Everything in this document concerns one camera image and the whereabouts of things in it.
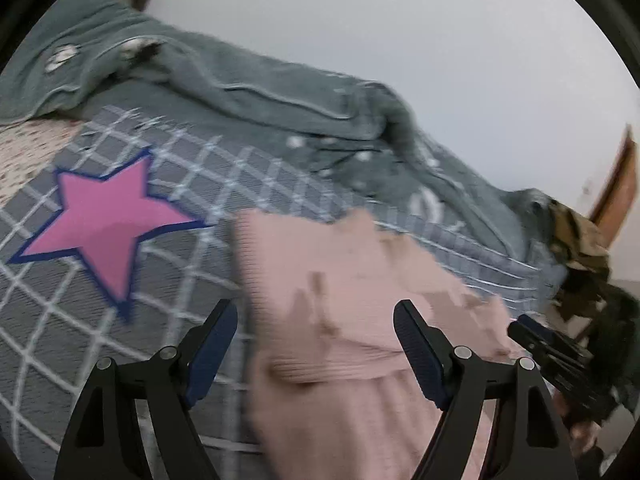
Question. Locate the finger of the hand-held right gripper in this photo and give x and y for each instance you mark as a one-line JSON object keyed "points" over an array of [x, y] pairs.
{"points": [[532, 334]]}

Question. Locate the pink knitted sweater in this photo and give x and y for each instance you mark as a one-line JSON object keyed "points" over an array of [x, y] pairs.
{"points": [[350, 310]]}

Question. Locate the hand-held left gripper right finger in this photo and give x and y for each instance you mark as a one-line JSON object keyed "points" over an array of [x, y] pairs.
{"points": [[420, 347]]}

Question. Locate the floral mattress cover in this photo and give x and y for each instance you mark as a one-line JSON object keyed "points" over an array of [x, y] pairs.
{"points": [[27, 152]]}

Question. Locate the dark cloth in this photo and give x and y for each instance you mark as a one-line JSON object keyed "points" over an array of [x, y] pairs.
{"points": [[615, 325]]}

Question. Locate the grey-green fleece blanket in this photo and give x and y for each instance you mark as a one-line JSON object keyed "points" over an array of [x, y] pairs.
{"points": [[260, 95]]}

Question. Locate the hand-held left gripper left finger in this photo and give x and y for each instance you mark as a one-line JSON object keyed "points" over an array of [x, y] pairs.
{"points": [[212, 352]]}

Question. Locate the camouflage cloth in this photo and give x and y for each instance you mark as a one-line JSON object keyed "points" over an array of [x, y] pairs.
{"points": [[580, 235]]}

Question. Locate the brown wooden door frame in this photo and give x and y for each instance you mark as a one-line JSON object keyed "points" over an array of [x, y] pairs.
{"points": [[617, 190]]}

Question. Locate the grey checked star bed sheet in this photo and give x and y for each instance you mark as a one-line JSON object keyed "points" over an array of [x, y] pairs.
{"points": [[165, 280]]}

